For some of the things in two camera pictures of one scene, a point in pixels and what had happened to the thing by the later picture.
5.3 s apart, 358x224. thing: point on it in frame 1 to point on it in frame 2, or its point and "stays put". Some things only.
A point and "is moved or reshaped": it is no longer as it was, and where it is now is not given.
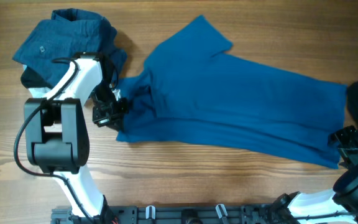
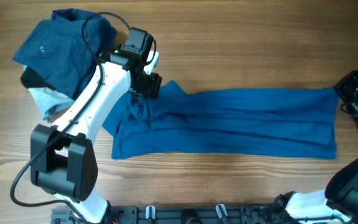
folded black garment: x=30 y=79 stays put
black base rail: x=184 y=214 stays put
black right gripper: x=342 y=137 to x=343 y=88
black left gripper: x=109 y=120 to x=151 y=89
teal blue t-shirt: x=191 y=84 is moved or reshaped
